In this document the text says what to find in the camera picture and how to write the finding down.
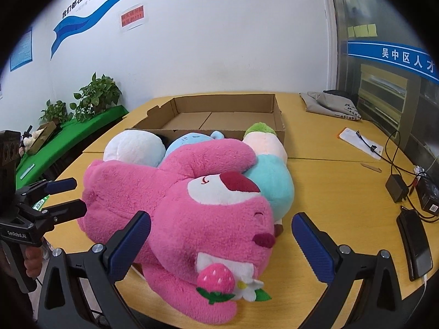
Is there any person's left hand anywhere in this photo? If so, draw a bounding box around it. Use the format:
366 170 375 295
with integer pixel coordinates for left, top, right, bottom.
23 245 45 280

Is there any beige shelf unit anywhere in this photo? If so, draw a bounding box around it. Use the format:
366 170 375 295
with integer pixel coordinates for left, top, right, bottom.
357 63 421 138

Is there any blue banner sign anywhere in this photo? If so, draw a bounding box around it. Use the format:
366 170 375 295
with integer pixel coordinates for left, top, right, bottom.
346 39 439 83

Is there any pink bear plush toy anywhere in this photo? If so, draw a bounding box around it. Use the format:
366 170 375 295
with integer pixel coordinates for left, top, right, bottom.
78 139 279 317

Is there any brown carton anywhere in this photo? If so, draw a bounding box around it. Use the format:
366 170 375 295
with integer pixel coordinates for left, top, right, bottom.
26 121 60 155

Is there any black cable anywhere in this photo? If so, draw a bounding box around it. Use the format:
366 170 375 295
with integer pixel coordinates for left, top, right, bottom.
356 129 421 179

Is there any small green potted plant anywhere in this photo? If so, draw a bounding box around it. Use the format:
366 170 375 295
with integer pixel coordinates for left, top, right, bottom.
39 100 71 124

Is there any blue plush toy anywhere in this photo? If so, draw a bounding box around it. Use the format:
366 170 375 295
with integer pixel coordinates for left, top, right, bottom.
165 130 225 160

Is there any white flat packet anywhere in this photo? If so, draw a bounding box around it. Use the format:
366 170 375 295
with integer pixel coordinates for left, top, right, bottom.
338 127 384 160

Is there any red paper sign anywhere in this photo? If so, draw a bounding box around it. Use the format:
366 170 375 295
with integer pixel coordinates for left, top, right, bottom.
119 4 146 31

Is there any green table cloth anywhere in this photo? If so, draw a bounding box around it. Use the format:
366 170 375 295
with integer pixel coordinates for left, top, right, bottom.
15 106 129 179

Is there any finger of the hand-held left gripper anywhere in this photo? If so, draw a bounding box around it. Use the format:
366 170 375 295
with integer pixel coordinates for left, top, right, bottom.
19 199 87 238
15 177 77 207

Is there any white plush toy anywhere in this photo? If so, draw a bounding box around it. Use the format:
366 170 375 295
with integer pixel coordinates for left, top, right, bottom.
103 131 167 169

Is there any shallow cardboard box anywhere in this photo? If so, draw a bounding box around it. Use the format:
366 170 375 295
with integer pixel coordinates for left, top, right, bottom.
124 93 287 144

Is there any large green potted plant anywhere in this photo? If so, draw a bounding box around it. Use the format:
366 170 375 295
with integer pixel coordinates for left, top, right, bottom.
70 72 122 122

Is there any black small box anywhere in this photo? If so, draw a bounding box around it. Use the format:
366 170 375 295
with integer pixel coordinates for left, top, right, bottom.
417 175 439 216

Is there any blue framed wall poster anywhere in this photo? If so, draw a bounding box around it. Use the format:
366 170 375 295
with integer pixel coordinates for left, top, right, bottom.
10 27 33 71

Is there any blue wave wall decal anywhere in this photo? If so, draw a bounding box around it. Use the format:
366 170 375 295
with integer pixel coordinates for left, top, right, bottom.
51 0 193 59

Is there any teal peach green-haired plush toy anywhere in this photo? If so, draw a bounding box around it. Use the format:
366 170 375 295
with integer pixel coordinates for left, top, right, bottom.
243 121 296 227

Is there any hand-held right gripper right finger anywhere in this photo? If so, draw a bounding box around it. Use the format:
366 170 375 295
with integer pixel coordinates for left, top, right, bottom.
291 212 404 329

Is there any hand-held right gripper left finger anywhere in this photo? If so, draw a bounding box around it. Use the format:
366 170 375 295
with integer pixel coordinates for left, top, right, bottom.
37 211 152 329

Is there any grey cloth bag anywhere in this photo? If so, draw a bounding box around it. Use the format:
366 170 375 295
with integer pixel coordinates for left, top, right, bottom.
299 91 364 122

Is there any black power adapter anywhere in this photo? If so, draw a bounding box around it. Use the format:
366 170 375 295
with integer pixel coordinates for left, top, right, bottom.
385 174 409 203

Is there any black phone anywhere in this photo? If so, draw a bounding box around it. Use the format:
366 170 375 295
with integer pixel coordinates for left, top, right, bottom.
397 209 433 280

